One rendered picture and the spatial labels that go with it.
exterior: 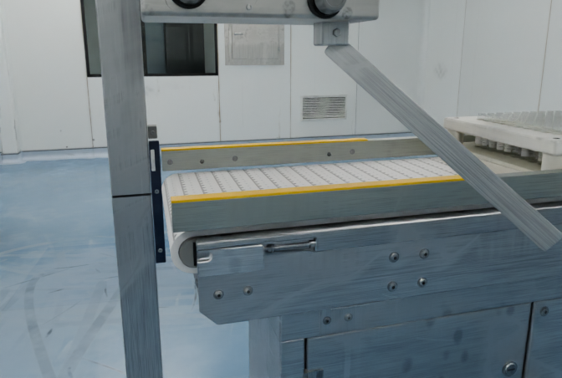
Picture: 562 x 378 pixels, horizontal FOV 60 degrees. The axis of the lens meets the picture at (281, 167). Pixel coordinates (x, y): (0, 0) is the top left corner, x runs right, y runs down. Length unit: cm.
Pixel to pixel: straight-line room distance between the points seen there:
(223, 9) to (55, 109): 522
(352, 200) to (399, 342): 25
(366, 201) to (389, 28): 578
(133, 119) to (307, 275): 37
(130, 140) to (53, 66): 485
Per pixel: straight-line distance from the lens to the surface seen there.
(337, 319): 65
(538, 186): 68
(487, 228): 65
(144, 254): 82
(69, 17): 559
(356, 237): 56
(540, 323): 85
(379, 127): 632
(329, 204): 53
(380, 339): 70
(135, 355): 91
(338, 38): 52
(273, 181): 70
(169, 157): 76
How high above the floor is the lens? 109
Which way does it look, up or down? 13 degrees down
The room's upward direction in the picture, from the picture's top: straight up
